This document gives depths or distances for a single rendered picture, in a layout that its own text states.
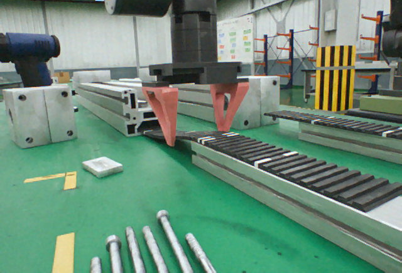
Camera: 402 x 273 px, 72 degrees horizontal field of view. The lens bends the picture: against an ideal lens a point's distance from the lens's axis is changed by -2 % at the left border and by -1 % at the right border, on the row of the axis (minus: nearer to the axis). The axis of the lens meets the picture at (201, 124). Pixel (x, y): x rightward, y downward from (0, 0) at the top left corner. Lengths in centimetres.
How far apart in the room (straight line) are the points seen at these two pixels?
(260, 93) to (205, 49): 24
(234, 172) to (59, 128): 35
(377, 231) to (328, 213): 3
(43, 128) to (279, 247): 44
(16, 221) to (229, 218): 17
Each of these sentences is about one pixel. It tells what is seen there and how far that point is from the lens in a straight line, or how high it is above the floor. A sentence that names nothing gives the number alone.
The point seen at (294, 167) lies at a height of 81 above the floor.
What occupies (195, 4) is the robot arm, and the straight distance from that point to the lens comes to 34.
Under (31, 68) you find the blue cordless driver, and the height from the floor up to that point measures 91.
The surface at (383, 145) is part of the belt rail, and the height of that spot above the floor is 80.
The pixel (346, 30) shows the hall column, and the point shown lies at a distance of 385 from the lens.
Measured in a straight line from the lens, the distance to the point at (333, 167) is 25.
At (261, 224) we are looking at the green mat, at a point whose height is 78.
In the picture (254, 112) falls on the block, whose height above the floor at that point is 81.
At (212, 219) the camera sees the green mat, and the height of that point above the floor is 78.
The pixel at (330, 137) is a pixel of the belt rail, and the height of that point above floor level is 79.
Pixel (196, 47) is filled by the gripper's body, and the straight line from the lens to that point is 33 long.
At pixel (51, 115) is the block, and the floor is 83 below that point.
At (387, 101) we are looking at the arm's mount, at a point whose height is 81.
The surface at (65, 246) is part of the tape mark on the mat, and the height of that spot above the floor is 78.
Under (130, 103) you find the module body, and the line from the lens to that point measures 55.
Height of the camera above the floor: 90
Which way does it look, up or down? 11 degrees down
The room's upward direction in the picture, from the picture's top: 2 degrees counter-clockwise
